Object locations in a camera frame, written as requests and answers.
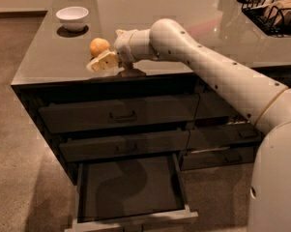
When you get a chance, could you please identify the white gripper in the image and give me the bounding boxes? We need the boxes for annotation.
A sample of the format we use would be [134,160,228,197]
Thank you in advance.
[86,29,152,73]

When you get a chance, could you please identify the orange fruit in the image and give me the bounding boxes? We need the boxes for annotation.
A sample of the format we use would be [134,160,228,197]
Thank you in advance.
[89,38,110,57]

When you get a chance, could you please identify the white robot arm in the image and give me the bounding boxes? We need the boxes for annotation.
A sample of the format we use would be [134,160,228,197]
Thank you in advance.
[87,18,291,232]

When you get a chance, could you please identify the top left drawer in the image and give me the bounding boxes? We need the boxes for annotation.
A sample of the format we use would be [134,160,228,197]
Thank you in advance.
[39,95,199,133]

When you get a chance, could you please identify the middle left drawer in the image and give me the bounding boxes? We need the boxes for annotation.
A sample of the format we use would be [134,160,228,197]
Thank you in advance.
[59,130,189,162]

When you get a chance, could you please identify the top right drawer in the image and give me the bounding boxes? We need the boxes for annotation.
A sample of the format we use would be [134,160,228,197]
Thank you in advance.
[195,92,237,119]

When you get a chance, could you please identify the middle right drawer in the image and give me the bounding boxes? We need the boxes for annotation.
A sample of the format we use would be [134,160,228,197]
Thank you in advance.
[188,123,262,150]

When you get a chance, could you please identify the open bottom left drawer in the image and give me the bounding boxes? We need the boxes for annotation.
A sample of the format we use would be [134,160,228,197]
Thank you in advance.
[65,154,198,232]

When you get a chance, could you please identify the white ceramic bowl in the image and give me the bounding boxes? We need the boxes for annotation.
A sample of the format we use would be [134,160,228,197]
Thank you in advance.
[56,7,89,32]

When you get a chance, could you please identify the dark cabinet counter island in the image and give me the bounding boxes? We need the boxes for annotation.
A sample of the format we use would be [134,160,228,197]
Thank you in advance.
[12,0,291,179]

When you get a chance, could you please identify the black wire basket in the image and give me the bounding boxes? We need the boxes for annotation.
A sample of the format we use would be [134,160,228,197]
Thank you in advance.
[242,0,291,37]

